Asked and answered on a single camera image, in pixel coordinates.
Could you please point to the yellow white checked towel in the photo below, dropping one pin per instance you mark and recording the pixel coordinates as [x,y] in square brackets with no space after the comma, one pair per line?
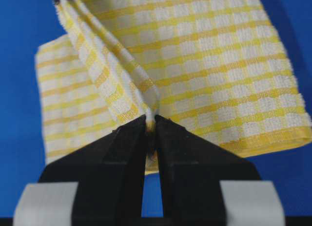
[216,67]

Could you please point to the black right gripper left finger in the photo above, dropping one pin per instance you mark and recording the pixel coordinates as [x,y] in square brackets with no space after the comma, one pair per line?
[100,184]

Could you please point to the blue table cloth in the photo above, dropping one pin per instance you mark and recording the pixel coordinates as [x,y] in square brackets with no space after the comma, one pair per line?
[27,24]

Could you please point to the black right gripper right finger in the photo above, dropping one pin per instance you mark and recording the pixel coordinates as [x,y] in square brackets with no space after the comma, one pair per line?
[203,184]

